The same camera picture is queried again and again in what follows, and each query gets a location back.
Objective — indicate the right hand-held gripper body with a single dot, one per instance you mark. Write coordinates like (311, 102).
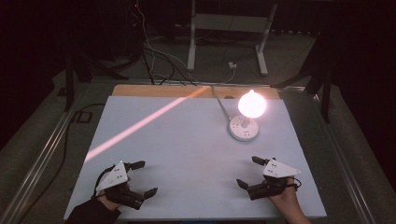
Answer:
(278, 169)

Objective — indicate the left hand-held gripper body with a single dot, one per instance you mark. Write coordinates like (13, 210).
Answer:
(113, 178)

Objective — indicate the person's left hand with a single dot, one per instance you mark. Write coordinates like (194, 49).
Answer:
(111, 203)

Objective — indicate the person's right hand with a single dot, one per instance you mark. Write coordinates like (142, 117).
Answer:
(289, 200)

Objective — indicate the white round power socket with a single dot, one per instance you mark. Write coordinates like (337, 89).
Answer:
(241, 130)

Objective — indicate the white board mat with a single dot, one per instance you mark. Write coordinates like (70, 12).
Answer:
(186, 155)

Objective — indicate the glowing round light bulb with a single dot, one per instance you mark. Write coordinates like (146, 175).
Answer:
(252, 104)

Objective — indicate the black floor plate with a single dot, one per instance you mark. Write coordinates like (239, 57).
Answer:
(81, 117)

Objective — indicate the wooden table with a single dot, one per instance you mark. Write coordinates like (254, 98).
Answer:
(149, 90)

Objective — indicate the white plug adapter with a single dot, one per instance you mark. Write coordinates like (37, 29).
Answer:
(232, 65)

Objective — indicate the black stand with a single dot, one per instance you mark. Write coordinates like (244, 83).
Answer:
(77, 71)
(320, 77)

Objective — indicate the white metal stand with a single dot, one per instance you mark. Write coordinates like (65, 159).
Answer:
(229, 23)

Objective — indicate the metal floor rail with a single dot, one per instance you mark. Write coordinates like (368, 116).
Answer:
(40, 155)
(339, 155)

